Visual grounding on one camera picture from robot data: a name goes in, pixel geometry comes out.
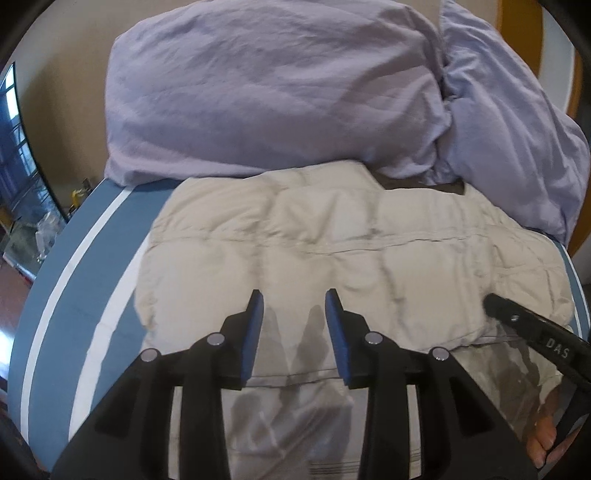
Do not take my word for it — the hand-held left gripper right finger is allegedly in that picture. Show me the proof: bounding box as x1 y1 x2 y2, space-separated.
324 288 541 480

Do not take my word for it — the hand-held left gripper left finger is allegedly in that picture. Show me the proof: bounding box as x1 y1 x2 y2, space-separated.
48 290 266 480

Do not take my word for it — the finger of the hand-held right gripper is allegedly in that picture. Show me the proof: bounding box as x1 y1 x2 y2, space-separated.
483 292 539 337

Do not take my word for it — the beige puffer jacket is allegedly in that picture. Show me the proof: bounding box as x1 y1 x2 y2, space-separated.
134 162 578 480

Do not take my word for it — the person's right hand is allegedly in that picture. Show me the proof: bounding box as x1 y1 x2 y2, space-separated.
526 413 583 468

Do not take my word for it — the blue white striped bed sheet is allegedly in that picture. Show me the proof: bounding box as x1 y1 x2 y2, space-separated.
8 178 583 480

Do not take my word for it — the lavender pillow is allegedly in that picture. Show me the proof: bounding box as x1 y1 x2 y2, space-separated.
104 0 451 188
434 0 591 245

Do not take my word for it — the cluttered glass side table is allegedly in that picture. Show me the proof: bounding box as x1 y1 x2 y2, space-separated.
0 175 95 280

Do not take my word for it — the wooden headboard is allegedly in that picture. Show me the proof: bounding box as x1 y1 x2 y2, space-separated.
495 0 586 123

